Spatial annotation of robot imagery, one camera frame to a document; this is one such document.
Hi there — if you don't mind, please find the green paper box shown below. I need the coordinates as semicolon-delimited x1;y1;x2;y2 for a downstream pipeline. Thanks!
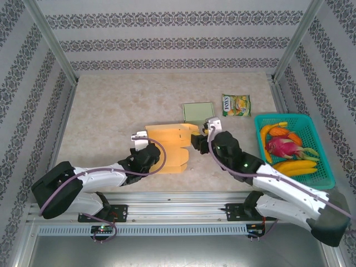
182;102;215;123

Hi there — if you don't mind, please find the orange paper box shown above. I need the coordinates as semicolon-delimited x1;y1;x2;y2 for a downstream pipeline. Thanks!
144;122;200;175

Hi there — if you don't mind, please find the green yellow candy bag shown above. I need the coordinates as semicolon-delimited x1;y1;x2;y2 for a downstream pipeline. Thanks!
221;93;252;117

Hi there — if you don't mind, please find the single yellow toy banana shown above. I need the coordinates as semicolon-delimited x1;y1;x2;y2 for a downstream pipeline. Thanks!
260;121;289;164

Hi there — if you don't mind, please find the pink toy dragon fruit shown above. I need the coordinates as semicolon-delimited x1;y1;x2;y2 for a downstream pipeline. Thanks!
264;136;320;162

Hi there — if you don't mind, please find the orange toy fruit slice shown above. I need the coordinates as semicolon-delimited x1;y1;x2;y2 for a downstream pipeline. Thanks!
287;131;303;146

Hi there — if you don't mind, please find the yellow toy banana bunch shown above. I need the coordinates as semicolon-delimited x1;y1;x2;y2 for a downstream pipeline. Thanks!
271;160;318;177

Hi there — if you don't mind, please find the teal plastic basket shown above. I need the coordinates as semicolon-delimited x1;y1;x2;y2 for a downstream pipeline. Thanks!
254;112;336;192

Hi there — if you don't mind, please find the grey metal panel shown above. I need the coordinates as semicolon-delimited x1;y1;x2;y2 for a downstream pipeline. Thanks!
27;235;342;267

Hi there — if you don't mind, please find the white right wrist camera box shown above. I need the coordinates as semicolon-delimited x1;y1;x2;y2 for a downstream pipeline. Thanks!
204;116;223;137

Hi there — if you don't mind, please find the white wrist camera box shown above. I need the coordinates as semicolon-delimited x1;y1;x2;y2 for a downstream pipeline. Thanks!
204;116;223;137
130;130;150;152

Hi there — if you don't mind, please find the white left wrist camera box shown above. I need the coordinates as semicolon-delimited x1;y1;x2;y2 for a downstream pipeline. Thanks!
130;130;150;152

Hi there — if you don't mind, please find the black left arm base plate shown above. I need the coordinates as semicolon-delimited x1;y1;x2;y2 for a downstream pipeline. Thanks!
77;204;128;223

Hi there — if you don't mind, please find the aluminium mounting rail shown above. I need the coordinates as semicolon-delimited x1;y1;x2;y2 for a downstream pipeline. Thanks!
26;191;329;225

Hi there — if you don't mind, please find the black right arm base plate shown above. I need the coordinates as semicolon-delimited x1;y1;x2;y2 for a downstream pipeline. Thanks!
225;202;278;223

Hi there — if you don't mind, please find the grey slotted cable duct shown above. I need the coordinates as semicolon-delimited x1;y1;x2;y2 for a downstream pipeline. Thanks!
37;224;248;236

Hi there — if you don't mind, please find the aluminium frame post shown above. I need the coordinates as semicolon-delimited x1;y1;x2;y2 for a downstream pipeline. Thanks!
271;0;325;83
22;0;79;84

